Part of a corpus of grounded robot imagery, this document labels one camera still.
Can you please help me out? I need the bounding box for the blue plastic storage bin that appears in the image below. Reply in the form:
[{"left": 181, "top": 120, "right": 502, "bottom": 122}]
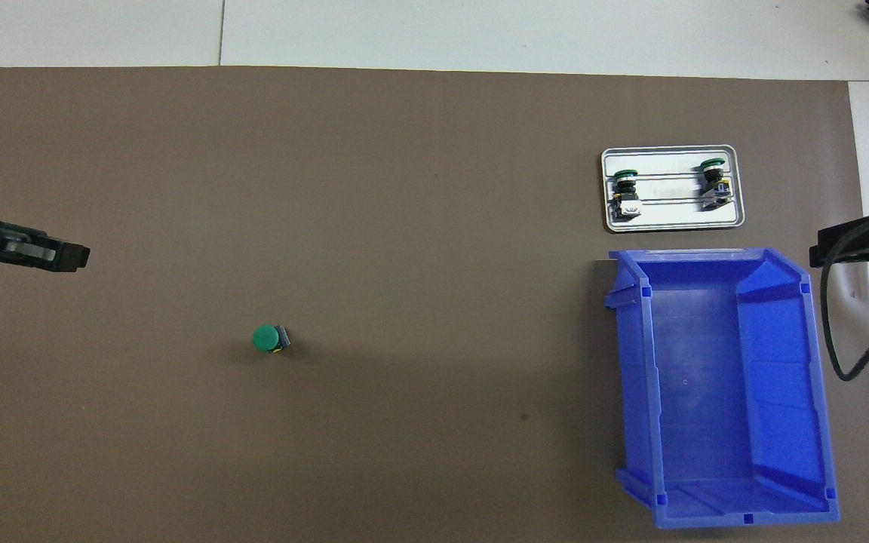
[{"left": 603, "top": 247, "right": 841, "bottom": 530}]

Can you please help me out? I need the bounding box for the green push button switch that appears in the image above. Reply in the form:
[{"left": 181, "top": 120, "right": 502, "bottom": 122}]
[
  {"left": 610, "top": 169, "right": 643, "bottom": 221},
  {"left": 699, "top": 158, "right": 732, "bottom": 210},
  {"left": 252, "top": 324, "right": 293, "bottom": 356}
]

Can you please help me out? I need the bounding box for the brown table mat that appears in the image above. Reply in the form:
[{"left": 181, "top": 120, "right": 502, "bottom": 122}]
[{"left": 0, "top": 66, "right": 869, "bottom": 543}]

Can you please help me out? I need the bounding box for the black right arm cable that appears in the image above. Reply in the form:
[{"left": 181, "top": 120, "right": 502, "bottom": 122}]
[{"left": 819, "top": 222, "right": 869, "bottom": 382}]

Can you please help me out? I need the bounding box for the silver metal tray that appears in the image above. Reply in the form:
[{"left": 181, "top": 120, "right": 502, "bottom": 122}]
[{"left": 600, "top": 145, "right": 747, "bottom": 233}]

